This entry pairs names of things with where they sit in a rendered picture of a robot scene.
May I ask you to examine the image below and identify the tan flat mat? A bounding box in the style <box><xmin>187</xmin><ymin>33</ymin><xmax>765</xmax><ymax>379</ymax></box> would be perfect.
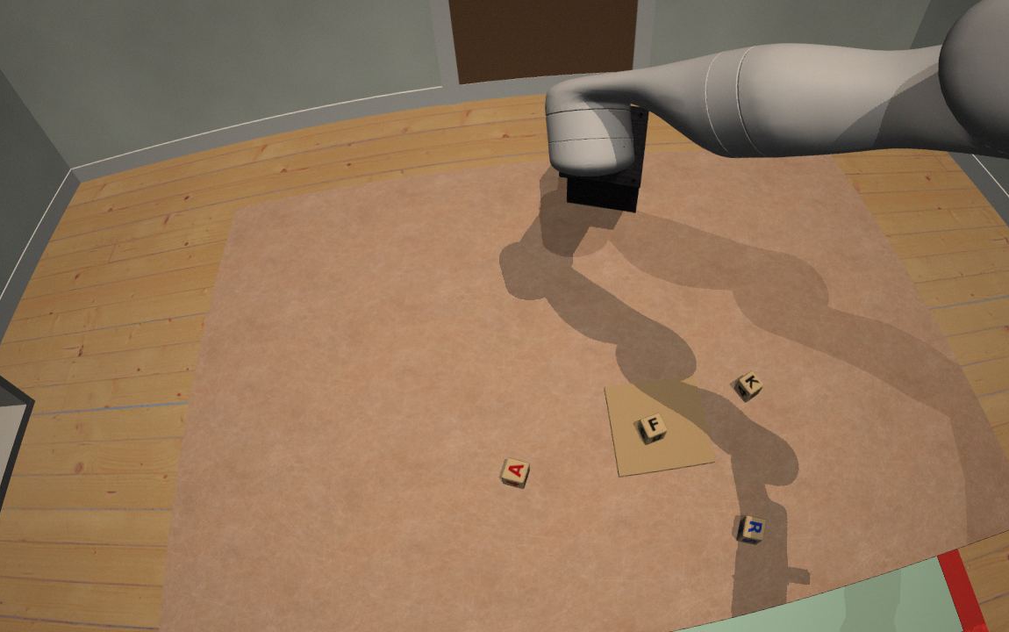
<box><xmin>605</xmin><ymin>376</ymin><xmax>715</xmax><ymax>478</ymax></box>

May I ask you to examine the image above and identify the tan wooden letter block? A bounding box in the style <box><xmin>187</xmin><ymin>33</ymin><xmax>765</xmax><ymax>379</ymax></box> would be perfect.
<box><xmin>638</xmin><ymin>413</ymin><xmax>668</xmax><ymax>445</ymax></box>
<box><xmin>734</xmin><ymin>370</ymin><xmax>764</xmax><ymax>402</ymax></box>
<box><xmin>502</xmin><ymin>457</ymin><xmax>530</xmax><ymax>489</ymax></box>
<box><xmin>736</xmin><ymin>515</ymin><xmax>767</xmax><ymax>545</ymax></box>

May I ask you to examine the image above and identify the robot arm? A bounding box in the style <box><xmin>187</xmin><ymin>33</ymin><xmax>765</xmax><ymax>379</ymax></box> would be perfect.
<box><xmin>545</xmin><ymin>0</ymin><xmax>1009</xmax><ymax>176</ymax></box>

